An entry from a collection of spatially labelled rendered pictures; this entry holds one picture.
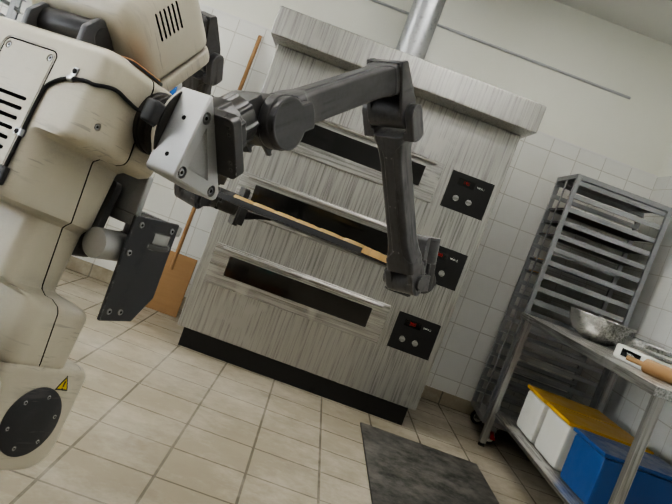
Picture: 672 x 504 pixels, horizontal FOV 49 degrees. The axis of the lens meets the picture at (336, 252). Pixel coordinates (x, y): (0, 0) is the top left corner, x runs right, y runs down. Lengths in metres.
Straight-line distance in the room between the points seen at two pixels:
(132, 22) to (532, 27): 4.74
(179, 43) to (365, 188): 3.25
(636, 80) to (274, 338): 3.19
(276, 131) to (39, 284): 0.39
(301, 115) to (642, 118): 4.82
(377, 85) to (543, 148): 4.27
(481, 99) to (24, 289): 3.38
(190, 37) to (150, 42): 0.08
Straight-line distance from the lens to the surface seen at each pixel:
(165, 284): 5.14
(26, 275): 1.06
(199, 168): 0.96
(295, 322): 4.32
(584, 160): 5.60
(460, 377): 5.51
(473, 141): 4.36
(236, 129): 0.94
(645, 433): 3.08
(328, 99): 1.17
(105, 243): 1.06
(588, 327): 4.36
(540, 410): 4.35
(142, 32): 1.04
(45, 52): 1.03
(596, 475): 3.57
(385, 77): 1.31
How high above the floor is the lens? 1.08
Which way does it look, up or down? 3 degrees down
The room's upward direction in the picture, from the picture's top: 20 degrees clockwise
